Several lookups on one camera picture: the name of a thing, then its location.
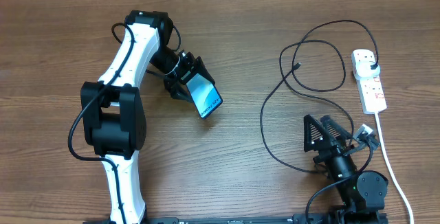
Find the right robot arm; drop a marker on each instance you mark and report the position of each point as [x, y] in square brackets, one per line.
[345, 157]

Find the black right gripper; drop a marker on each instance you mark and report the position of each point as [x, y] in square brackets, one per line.
[336, 146]

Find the white charger plug adapter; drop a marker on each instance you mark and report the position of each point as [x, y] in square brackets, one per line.
[364, 70]

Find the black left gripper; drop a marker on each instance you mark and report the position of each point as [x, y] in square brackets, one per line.
[172, 84]

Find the white power strip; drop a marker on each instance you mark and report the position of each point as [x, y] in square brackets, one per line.
[370, 90]

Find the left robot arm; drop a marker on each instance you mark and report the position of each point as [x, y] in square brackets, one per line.
[113, 116]

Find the blue screen Galaxy smartphone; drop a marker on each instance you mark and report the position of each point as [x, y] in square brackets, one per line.
[204, 95]

